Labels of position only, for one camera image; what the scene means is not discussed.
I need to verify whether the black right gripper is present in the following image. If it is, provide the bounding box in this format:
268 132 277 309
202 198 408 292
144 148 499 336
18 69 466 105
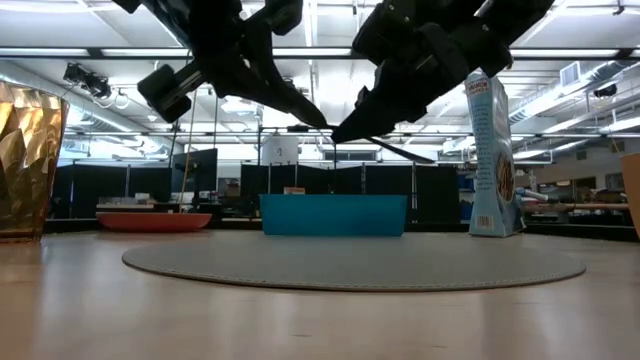
330 0 501 145

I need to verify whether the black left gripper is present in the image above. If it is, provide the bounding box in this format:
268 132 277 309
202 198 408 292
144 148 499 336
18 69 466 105
187 0 329 129

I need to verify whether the blue cinnamon squares cereal box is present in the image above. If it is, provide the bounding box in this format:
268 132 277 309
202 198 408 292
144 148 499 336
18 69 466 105
463 69 527 239

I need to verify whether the orange plate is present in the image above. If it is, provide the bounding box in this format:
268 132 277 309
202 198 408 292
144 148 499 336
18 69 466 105
95 211 214 234

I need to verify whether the white box appliance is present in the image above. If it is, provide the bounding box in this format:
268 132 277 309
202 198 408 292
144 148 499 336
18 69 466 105
261 135 300 166

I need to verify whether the black monitor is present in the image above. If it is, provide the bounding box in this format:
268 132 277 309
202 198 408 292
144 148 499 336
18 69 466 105
171 147 220 196

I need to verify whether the blue storage shelf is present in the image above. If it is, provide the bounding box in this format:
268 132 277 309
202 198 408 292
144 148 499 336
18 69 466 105
457 172 475 221

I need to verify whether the grey round placemat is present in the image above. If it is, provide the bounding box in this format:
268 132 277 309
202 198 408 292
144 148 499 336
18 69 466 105
121 230 587 293

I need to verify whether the white air vent grille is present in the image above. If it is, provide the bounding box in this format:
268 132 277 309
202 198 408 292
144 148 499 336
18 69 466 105
559 60 582 89

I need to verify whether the wooden background bench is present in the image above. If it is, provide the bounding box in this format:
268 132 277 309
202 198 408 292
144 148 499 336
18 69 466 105
519 201 631 212

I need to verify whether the gold faceted cup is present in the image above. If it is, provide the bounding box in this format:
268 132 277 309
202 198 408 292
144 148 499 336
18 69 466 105
0 79 71 244

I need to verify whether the black metal frame stand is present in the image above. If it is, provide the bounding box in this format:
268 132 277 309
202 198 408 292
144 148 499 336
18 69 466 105
257 124 337 166

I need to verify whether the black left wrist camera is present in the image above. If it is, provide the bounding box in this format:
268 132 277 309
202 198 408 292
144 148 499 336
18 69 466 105
137 63 207 124

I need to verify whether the silver air duct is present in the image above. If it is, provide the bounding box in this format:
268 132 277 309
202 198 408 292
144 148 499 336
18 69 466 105
507 59 640 126

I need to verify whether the black overhead frame bar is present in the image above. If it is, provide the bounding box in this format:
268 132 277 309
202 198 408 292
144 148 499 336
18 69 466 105
0 45 640 62

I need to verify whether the black ceiling camera cluster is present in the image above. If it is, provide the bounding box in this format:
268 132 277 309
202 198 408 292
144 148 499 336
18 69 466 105
62 62 113 100

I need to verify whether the black table edge rail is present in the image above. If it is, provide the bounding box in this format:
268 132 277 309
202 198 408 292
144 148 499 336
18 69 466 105
42 217 640 244

